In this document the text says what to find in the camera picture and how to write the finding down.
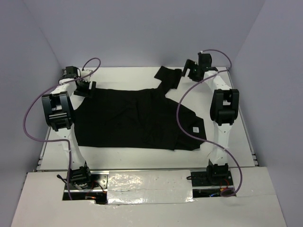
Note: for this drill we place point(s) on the white foam front board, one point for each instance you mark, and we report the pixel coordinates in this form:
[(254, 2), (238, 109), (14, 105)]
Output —
[(256, 205)]

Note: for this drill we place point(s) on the right aluminium table rail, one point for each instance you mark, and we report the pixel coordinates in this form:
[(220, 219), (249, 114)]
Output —
[(240, 145)]

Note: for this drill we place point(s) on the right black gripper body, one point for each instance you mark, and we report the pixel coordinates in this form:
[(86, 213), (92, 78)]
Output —
[(193, 73)]

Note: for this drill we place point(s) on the left aluminium table rail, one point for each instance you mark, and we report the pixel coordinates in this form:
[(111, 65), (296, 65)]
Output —
[(52, 158)]

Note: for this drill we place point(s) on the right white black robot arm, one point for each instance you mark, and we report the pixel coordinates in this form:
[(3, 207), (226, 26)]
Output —
[(224, 111)]

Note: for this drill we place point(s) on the black long sleeve shirt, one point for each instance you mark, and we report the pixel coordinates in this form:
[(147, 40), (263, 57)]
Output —
[(139, 119)]

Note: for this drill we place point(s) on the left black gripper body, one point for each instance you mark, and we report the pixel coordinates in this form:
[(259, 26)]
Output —
[(83, 90)]

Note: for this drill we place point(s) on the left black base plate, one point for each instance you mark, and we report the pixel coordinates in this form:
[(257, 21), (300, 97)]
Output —
[(95, 181)]

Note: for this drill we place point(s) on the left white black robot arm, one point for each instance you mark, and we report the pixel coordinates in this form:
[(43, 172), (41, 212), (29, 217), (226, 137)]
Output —
[(60, 116)]

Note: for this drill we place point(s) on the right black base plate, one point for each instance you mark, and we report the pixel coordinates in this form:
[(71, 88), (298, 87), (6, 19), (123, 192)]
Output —
[(202, 179)]

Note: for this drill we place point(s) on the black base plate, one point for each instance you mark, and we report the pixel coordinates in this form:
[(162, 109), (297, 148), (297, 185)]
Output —
[(202, 179), (95, 181)]

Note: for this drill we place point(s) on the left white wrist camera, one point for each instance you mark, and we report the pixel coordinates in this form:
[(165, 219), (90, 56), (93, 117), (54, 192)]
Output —
[(86, 74)]

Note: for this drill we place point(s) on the shiny silver tape sheet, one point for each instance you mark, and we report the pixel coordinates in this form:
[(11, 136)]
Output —
[(149, 187)]

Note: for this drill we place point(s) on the aluminium table rail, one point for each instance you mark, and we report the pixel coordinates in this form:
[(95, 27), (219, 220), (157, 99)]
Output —
[(240, 145), (52, 158)]

